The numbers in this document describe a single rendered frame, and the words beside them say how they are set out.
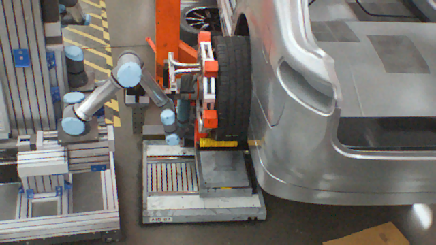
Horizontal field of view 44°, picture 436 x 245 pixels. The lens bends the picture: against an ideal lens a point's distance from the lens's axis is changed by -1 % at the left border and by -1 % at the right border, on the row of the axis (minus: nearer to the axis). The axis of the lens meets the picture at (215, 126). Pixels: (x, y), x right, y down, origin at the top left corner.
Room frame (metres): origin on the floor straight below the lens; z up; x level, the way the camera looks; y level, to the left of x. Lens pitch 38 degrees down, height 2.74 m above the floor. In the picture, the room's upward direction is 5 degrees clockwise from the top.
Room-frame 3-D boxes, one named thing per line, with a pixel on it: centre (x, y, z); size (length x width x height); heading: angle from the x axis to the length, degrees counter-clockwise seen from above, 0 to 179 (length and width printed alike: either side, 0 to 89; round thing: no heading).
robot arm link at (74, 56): (2.84, 0.91, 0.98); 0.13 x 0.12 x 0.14; 91
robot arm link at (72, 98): (2.36, 0.77, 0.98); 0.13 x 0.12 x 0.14; 11
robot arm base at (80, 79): (2.84, 0.90, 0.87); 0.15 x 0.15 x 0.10
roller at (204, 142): (2.73, -0.03, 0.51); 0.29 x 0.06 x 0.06; 99
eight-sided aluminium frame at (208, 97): (2.83, 0.09, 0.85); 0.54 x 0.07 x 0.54; 9
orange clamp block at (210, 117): (2.52, 0.03, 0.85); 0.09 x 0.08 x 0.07; 9
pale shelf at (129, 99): (3.38, 0.61, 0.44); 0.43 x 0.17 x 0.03; 9
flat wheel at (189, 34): (4.51, 0.12, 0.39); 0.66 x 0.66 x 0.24
